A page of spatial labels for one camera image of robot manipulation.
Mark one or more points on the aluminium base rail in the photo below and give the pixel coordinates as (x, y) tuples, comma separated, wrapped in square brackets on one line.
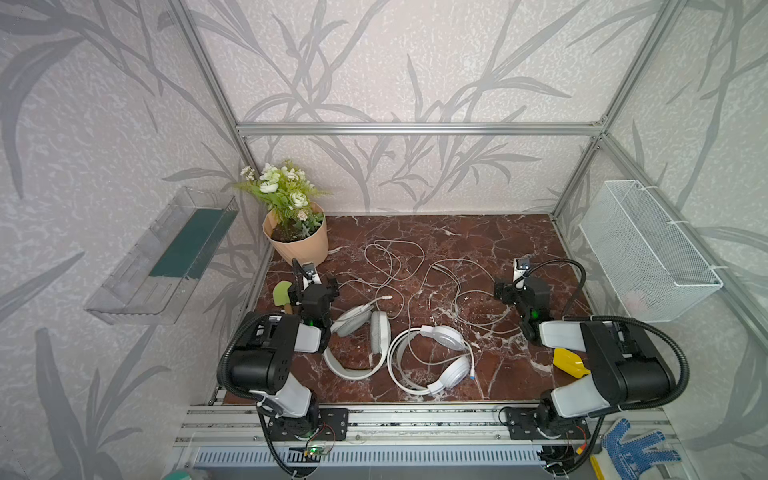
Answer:
[(396, 434)]

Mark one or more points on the aluminium frame crossbar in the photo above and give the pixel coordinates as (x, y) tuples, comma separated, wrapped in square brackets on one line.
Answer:
[(254, 129)]

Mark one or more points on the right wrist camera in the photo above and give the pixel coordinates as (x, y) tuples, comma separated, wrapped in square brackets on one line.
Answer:
[(522, 266)]

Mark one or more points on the green trowel wooden handle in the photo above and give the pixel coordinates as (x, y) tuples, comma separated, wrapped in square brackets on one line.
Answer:
[(281, 296)]

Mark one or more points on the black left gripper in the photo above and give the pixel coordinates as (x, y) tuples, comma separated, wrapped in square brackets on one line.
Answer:
[(308, 288)]

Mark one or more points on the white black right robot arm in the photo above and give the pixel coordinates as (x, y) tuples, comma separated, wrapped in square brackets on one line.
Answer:
[(632, 364)]

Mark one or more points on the white wire mesh basket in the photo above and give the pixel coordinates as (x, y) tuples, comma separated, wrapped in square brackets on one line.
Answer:
[(654, 268)]

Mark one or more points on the clear plastic wall shelf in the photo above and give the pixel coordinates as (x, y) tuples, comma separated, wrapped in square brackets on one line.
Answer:
[(155, 280)]

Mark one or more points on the artificial green white plant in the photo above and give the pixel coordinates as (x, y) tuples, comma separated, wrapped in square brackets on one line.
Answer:
[(287, 193)]

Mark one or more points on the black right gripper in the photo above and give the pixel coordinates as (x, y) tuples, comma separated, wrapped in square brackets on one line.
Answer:
[(513, 290)]

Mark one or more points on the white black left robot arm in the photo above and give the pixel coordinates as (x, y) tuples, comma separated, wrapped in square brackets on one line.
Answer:
[(256, 364)]

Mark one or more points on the peach flower pot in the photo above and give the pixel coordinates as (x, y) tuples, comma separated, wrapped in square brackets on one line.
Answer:
[(313, 249)]

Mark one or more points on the white headphones pair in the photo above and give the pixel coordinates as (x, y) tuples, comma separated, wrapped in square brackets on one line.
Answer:
[(369, 330), (456, 367)]

